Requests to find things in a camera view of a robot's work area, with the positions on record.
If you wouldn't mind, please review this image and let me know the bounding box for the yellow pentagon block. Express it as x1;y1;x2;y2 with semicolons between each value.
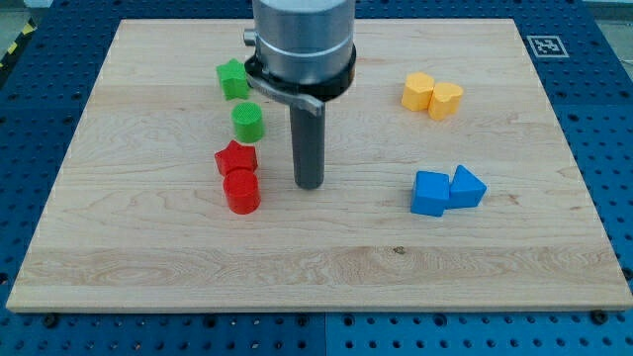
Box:
401;72;435;112

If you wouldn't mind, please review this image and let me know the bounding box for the red cylinder block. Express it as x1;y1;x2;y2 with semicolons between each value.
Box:
223;169;261;215

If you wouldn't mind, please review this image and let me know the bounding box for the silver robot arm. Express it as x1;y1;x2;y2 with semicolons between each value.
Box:
243;0;356;190

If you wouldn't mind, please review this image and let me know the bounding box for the green star block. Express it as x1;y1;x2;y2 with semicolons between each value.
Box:
216;58;249;100

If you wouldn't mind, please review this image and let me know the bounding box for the white fiducial marker tag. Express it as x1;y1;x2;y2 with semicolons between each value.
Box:
527;35;569;58

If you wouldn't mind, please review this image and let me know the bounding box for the green cylinder block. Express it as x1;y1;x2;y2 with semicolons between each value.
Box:
231;102;264;143

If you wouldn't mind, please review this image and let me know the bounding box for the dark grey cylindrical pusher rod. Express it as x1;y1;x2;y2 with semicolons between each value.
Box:
290;107;325;190

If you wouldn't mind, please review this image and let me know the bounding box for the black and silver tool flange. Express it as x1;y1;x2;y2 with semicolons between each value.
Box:
244;46;356;116

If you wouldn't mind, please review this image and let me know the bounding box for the yellow heart block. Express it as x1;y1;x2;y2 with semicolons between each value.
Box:
428;82;464;121

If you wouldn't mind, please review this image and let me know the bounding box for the blue cube block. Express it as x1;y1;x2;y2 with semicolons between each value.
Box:
410;171;449;217

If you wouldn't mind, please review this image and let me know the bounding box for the wooden board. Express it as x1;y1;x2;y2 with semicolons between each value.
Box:
7;19;632;313

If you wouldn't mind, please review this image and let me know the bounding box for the blue triangle block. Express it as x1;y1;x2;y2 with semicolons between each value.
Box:
447;165;488;209

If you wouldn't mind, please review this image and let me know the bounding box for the red star block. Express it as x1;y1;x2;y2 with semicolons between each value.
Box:
215;140;258;177

